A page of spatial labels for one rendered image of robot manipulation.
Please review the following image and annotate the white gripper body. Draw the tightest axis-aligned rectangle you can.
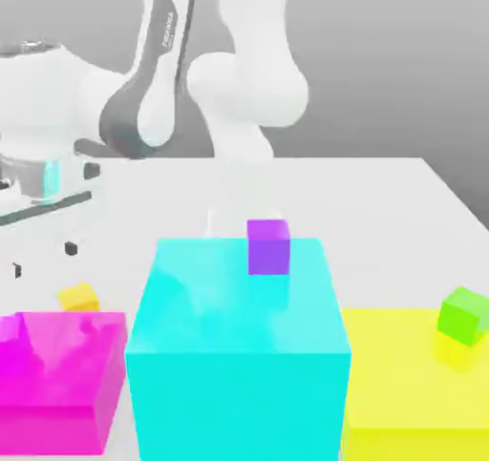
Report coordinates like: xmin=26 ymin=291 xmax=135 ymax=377
xmin=0 ymin=190 xmax=95 ymax=242

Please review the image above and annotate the small yellow cube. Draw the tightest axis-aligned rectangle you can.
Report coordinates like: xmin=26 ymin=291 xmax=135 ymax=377
xmin=56 ymin=282 xmax=101 ymax=313

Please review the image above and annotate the small purple cube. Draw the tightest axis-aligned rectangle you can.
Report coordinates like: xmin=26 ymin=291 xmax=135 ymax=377
xmin=246 ymin=219 xmax=292 ymax=278

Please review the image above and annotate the small green cube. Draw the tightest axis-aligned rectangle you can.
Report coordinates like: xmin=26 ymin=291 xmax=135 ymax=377
xmin=436 ymin=285 xmax=489 ymax=348

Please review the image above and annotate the large magenta box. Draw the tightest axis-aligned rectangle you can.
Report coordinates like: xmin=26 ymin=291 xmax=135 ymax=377
xmin=0 ymin=310 xmax=128 ymax=457

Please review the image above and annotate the large cyan box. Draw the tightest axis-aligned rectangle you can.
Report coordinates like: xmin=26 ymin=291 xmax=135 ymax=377
xmin=124 ymin=237 xmax=353 ymax=461

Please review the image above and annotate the large yellow box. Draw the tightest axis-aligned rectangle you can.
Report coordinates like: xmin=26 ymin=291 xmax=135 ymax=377
xmin=339 ymin=307 xmax=489 ymax=461

